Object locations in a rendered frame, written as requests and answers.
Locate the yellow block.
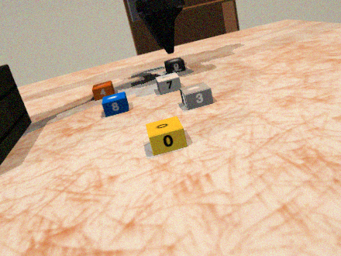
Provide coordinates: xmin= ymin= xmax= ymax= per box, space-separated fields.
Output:
xmin=146 ymin=116 xmax=188 ymax=156

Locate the orange block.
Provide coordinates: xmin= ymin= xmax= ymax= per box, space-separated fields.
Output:
xmin=92 ymin=81 xmax=114 ymax=101

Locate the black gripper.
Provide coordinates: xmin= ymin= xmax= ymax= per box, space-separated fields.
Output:
xmin=135 ymin=0 xmax=184 ymax=54

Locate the blue block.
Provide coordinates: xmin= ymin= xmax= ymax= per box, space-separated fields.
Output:
xmin=102 ymin=92 xmax=129 ymax=117

